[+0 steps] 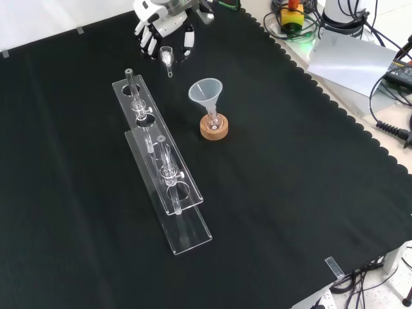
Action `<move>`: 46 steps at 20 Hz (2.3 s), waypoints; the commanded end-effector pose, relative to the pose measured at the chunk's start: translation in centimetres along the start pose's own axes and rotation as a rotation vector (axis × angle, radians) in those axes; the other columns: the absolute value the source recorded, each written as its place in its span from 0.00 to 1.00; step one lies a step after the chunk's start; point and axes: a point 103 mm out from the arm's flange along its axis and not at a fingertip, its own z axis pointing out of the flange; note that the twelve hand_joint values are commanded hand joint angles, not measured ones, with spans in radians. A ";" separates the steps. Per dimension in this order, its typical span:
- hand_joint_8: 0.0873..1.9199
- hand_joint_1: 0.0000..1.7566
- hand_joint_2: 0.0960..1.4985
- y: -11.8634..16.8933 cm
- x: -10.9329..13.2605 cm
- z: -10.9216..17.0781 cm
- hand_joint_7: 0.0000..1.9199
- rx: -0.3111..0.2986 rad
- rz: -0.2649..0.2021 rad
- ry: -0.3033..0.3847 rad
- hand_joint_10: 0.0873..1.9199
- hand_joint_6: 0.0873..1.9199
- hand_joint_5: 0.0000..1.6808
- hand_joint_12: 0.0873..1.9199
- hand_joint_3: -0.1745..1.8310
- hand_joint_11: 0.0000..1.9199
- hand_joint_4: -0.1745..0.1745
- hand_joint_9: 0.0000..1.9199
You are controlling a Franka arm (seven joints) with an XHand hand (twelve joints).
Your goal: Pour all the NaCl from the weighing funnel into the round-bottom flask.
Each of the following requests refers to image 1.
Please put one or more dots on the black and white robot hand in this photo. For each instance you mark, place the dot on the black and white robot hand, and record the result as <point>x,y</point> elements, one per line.
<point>167,24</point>

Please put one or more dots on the translucent plastic funnel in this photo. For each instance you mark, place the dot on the translucent plastic funnel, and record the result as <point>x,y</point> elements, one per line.
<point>206,96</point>

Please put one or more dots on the small glass round-bottom flask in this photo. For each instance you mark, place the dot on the small glass round-bottom flask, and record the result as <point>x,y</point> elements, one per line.
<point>214,124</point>

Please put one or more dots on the clear acrylic funnel stand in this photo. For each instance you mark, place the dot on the clear acrylic funnel stand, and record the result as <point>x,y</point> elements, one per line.
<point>180,231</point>

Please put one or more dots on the clear tape strip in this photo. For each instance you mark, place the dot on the clear tape strip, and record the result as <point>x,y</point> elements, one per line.
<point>4,53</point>
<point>334,267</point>
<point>80,30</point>

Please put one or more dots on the yellow stop button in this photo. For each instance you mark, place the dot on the yellow stop button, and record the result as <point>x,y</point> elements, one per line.
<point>292,17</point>

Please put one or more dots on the pale board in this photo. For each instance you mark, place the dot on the pale board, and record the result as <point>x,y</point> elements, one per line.
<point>351,64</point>

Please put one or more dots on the black bench cloth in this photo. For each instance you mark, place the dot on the black bench cloth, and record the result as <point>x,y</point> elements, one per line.
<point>289,177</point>

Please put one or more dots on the black power adapter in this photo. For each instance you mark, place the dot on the black power adapter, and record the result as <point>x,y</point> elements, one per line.
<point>400,72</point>

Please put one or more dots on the white power strip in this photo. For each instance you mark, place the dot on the white power strip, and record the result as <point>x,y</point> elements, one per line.
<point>323,299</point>

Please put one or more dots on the black tripod leg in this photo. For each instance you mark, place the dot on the black tripod leg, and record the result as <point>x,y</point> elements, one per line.
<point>407,302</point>

